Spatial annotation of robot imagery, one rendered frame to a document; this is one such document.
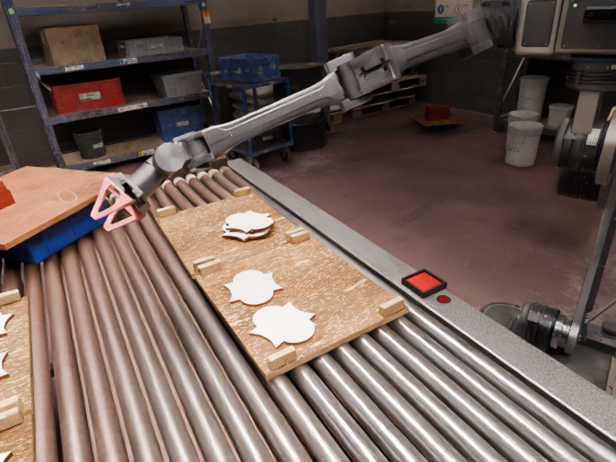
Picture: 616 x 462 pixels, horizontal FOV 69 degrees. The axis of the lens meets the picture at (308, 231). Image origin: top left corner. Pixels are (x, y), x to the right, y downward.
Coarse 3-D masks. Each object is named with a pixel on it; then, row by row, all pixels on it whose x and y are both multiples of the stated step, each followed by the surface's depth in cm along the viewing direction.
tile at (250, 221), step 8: (232, 216) 136; (240, 216) 135; (248, 216) 135; (256, 216) 135; (264, 216) 134; (232, 224) 131; (240, 224) 131; (248, 224) 131; (256, 224) 130; (264, 224) 130; (248, 232) 127
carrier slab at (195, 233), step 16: (192, 208) 151; (208, 208) 151; (224, 208) 150; (240, 208) 149; (256, 208) 148; (272, 208) 147; (160, 224) 142; (176, 224) 141; (192, 224) 141; (208, 224) 140; (224, 224) 139; (288, 224) 137; (176, 240) 132; (192, 240) 131; (208, 240) 130; (224, 240) 130; (240, 240) 129; (256, 240) 129; (272, 240) 128; (192, 256) 123; (208, 256) 122; (224, 256) 122; (240, 256) 121; (192, 272) 115
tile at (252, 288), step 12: (240, 276) 111; (252, 276) 111; (264, 276) 110; (228, 288) 107; (240, 288) 106; (252, 288) 106; (264, 288) 106; (276, 288) 105; (240, 300) 103; (252, 300) 102; (264, 300) 102
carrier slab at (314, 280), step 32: (256, 256) 121; (288, 256) 120; (320, 256) 119; (224, 288) 108; (288, 288) 107; (320, 288) 106; (352, 288) 105; (224, 320) 99; (320, 320) 95; (352, 320) 95; (384, 320) 95; (256, 352) 88; (320, 352) 88
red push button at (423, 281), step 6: (414, 276) 109; (420, 276) 109; (426, 276) 109; (414, 282) 107; (420, 282) 107; (426, 282) 106; (432, 282) 106; (438, 282) 106; (420, 288) 105; (426, 288) 105
